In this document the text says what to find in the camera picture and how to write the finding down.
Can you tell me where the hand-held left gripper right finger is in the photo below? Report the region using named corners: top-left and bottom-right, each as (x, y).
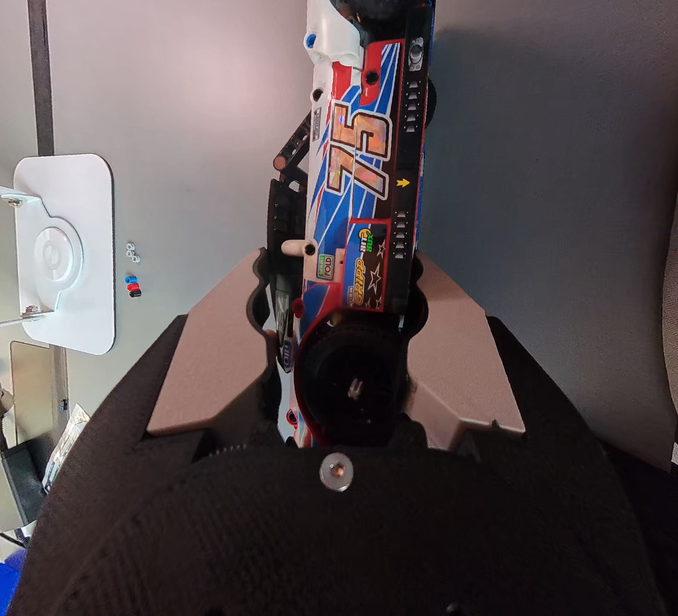
top-left (404, 250), bottom-right (527, 451)

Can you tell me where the brick-built toy race car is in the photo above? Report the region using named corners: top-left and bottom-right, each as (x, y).
top-left (266, 0), bottom-right (463, 450)

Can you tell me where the blue plastic object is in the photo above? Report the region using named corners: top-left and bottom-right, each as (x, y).
top-left (0, 547), bottom-right (30, 598)

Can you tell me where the shiny sticker sheet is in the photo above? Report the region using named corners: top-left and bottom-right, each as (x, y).
top-left (43, 403), bottom-right (90, 492)

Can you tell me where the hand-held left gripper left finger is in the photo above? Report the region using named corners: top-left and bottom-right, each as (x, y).
top-left (146, 248), bottom-right (280, 438)

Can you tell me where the grey desk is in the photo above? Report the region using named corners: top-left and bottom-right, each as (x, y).
top-left (0, 0), bottom-right (678, 553)

